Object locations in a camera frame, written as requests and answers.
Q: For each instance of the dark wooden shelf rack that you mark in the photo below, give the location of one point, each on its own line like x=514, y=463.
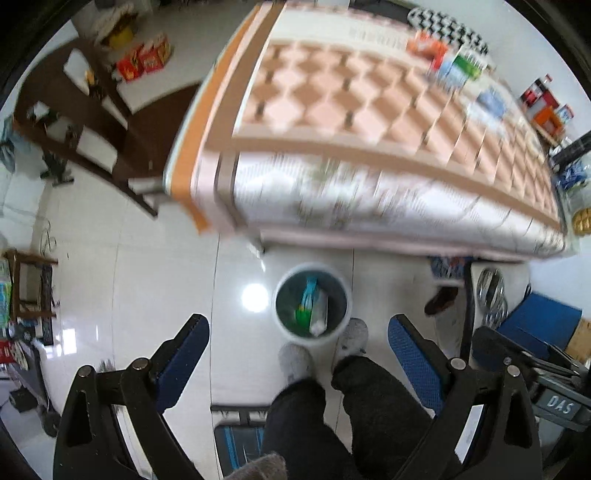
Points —
x=142, y=139

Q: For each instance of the green white carton box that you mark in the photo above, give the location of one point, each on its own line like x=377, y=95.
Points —
x=456, y=70

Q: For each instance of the white round trash bin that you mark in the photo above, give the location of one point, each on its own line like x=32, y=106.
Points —
x=288, y=296

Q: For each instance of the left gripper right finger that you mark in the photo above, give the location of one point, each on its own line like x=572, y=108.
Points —
x=484, y=425

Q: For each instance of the blue cardboard box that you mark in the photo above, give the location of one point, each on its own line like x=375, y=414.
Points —
x=539, y=321

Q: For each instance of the small wooden stool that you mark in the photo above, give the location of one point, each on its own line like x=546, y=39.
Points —
x=31, y=277

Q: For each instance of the checkered pink tablecloth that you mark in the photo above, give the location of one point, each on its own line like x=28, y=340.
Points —
x=315, y=126

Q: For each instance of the grey left slipper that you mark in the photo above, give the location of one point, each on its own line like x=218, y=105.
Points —
x=296, y=363

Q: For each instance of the grey right slipper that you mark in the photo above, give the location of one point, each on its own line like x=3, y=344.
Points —
x=353, y=341

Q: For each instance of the red snack box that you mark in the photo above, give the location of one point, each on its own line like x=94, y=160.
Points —
x=145, y=58

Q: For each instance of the teal plastic wrapper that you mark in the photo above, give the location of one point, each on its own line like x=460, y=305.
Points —
x=312, y=312

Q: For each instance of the black white checkered cloth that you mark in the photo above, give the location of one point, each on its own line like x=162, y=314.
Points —
x=447, y=29

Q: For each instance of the blue plastic bag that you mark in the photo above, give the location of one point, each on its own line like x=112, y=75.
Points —
x=491, y=104

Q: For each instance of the grey slipper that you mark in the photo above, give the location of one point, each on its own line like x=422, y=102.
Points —
x=296, y=363
x=353, y=341

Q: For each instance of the black red sandal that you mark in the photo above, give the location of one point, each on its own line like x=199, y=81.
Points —
x=444, y=299

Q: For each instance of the black right trouser leg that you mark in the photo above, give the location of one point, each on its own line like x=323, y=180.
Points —
x=388, y=423

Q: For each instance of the orange snack wrapper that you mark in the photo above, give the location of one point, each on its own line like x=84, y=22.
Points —
x=425, y=46

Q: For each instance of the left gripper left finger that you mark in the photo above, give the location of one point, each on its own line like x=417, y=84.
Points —
x=90, y=444

